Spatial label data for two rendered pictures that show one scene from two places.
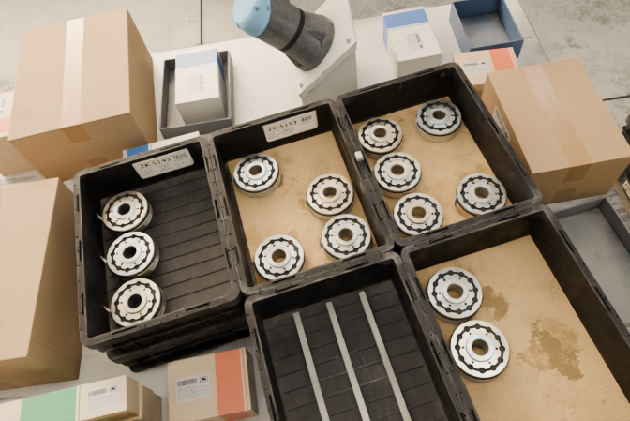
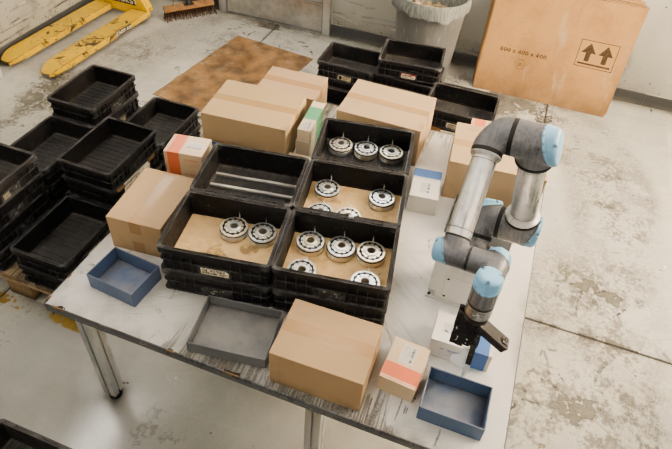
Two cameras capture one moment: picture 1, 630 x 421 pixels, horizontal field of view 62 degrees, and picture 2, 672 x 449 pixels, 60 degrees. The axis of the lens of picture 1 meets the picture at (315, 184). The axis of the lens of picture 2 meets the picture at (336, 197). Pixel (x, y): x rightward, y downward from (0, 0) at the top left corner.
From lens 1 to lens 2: 192 cm
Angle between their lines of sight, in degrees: 62
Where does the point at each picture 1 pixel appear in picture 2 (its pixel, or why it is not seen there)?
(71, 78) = not seen: hidden behind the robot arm
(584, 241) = (252, 343)
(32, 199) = (413, 122)
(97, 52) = (508, 161)
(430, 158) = (342, 271)
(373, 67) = not seen: hidden behind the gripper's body
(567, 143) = (301, 326)
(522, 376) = (213, 240)
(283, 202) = (359, 205)
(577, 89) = (335, 362)
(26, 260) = (380, 116)
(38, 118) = (466, 132)
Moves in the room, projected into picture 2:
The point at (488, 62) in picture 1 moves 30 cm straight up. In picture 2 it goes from (408, 365) to (423, 307)
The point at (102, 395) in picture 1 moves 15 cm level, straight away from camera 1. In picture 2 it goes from (307, 125) to (332, 113)
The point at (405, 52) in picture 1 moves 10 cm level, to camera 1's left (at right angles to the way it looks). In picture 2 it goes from (446, 319) to (451, 297)
